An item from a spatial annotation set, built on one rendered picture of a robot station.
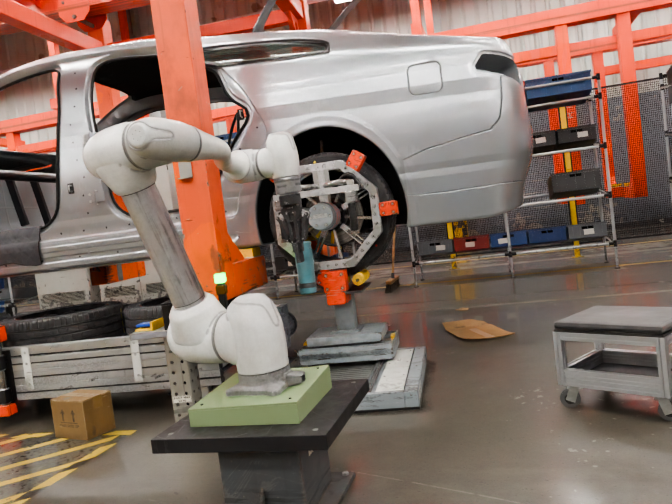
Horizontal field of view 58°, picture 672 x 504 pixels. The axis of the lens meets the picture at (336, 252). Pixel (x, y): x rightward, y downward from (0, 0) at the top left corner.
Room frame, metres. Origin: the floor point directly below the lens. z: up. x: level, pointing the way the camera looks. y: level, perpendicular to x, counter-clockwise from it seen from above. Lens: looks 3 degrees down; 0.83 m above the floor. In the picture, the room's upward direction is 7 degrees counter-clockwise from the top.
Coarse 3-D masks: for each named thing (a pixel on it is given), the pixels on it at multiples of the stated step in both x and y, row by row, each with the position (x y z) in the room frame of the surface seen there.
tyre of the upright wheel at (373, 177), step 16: (304, 160) 3.20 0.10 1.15; (320, 160) 3.18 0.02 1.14; (368, 176) 3.14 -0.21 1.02; (384, 192) 3.13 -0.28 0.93; (272, 208) 3.24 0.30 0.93; (272, 224) 3.24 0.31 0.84; (384, 224) 3.13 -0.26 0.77; (384, 240) 3.13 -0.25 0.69; (288, 256) 3.23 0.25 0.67; (368, 256) 3.15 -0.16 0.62; (352, 272) 3.17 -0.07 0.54
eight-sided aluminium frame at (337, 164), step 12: (300, 168) 3.12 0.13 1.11; (312, 168) 3.11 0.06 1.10; (324, 168) 3.10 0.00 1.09; (336, 168) 3.09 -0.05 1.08; (348, 168) 3.07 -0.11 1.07; (360, 180) 3.06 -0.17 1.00; (372, 192) 3.05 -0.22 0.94; (372, 204) 3.06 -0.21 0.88; (276, 216) 3.15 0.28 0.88; (372, 216) 3.06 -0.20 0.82; (276, 228) 3.15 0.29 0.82; (372, 240) 3.06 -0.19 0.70; (288, 252) 3.14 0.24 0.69; (360, 252) 3.07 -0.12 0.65; (324, 264) 3.11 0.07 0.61; (336, 264) 3.14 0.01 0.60; (348, 264) 3.08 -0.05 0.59
